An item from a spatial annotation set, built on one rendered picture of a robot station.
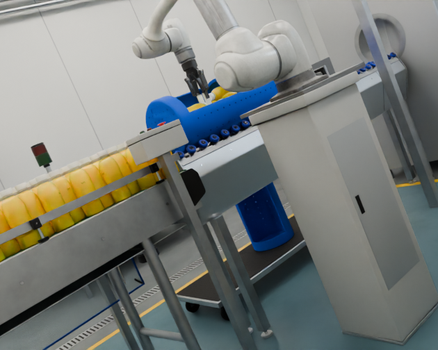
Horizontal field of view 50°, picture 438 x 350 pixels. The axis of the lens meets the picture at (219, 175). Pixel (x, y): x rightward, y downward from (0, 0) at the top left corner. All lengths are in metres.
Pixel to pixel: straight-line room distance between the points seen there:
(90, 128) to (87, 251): 4.00
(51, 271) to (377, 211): 1.18
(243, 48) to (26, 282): 1.05
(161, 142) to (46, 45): 4.13
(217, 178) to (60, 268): 0.85
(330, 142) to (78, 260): 0.97
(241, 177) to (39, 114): 3.57
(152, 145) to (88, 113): 3.95
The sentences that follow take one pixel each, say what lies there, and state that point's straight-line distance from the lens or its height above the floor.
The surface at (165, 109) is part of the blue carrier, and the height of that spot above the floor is 1.17.
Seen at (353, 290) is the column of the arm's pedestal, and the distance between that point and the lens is 1.95.
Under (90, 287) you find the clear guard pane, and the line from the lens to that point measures 2.23.
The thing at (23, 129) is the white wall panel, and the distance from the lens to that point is 5.42.
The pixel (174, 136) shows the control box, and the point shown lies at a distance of 1.78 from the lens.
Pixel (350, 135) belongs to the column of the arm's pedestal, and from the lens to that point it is 1.80.
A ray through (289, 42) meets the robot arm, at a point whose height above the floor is 1.19.
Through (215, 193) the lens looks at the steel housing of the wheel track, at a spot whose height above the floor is 0.73.
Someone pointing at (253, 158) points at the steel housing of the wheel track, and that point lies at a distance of 2.31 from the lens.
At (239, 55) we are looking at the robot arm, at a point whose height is 1.21.
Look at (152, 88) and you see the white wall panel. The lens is 6.05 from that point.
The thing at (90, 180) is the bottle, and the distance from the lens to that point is 1.76.
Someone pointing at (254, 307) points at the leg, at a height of 0.17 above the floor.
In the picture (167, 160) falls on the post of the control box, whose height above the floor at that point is 0.97.
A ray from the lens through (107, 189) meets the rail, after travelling 1.76.
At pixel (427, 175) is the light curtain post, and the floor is 0.22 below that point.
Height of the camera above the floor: 1.04
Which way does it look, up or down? 6 degrees down
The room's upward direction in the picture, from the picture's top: 23 degrees counter-clockwise
